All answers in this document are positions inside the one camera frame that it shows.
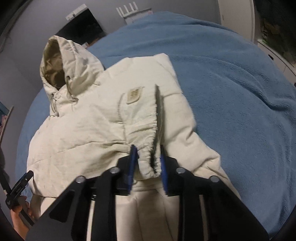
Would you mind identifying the cream hooded puffer jacket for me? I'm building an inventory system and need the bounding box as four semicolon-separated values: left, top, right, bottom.
27;36;234;240

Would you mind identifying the person's left hand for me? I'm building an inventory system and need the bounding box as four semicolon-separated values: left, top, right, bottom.
11;196;34;239

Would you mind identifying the blue fleece bed blanket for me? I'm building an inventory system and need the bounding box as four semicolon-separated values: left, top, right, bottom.
15;10;296;239

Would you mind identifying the black television screen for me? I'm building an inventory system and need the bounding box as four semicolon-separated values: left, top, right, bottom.
56;9;106;45

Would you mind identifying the white wifi router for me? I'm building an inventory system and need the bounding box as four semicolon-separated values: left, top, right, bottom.
115;1;153;25

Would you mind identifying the white drawer cabinet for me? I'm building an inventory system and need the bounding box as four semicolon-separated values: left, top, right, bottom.
257;39;296;87

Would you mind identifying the white wardrobe door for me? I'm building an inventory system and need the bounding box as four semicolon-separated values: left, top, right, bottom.
217;0;257;43

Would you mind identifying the wooden wall shelf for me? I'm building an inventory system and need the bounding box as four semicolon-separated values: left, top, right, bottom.
0;106;14;144

